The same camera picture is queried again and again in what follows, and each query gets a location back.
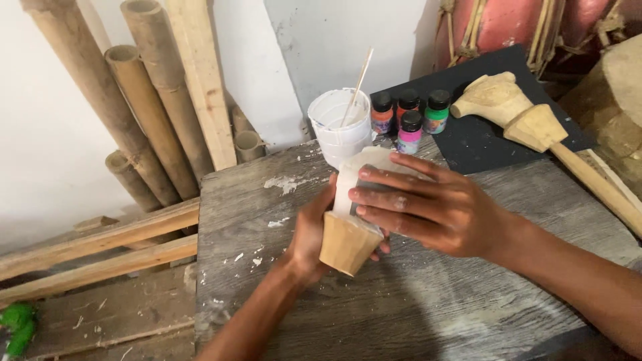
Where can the person's left hand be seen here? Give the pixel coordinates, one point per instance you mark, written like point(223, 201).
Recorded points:
point(308, 240)

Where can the person's right hand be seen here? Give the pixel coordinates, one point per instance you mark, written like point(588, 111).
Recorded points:
point(431, 205)

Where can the white-painted carved wooden piece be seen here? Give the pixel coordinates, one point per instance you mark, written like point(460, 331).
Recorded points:
point(351, 220)

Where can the pink paint bottle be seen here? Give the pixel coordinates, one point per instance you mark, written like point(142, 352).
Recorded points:
point(410, 133)

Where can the green paint bottle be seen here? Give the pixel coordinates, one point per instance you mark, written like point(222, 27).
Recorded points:
point(437, 113)

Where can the black board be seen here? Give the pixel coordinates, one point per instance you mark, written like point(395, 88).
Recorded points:
point(494, 130)

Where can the orange paint bottle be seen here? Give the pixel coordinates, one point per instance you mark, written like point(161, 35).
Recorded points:
point(381, 114)

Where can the red paint bottle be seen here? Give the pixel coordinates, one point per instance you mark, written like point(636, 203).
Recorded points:
point(407, 103)

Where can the white plastic paint cup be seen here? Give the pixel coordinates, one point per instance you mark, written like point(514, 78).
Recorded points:
point(338, 128)

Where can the unpainted carved wooden staff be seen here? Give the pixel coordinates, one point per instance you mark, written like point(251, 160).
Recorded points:
point(536, 130)

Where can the thin wooden stir stick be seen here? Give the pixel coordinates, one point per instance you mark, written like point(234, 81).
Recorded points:
point(357, 85)

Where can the pale wooden plank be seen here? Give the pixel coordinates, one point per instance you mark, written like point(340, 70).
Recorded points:
point(203, 80)

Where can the large wooden log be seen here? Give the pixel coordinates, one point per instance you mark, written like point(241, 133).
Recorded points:
point(609, 110)

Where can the bundle of bamboo poles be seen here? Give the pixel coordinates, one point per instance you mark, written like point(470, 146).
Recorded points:
point(125, 100)

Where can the green object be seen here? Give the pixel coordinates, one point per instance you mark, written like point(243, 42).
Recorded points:
point(19, 328)

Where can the wooden slat frame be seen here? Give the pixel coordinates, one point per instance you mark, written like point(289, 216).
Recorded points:
point(95, 250)

